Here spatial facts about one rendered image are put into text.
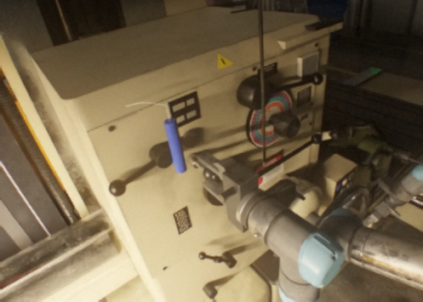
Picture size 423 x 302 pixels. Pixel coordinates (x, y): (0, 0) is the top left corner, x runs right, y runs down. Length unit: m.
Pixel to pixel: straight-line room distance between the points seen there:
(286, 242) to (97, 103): 0.42
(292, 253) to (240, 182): 0.14
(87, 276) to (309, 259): 0.88
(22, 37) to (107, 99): 0.63
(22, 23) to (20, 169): 0.55
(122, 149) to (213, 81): 0.25
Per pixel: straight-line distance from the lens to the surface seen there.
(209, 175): 0.62
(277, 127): 0.76
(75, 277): 1.18
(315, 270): 0.46
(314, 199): 1.02
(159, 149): 0.60
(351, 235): 0.60
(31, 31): 1.16
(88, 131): 0.55
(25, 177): 1.33
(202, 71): 0.65
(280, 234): 0.48
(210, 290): 1.07
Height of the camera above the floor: 2.07
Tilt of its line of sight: 34 degrees down
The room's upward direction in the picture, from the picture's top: 8 degrees counter-clockwise
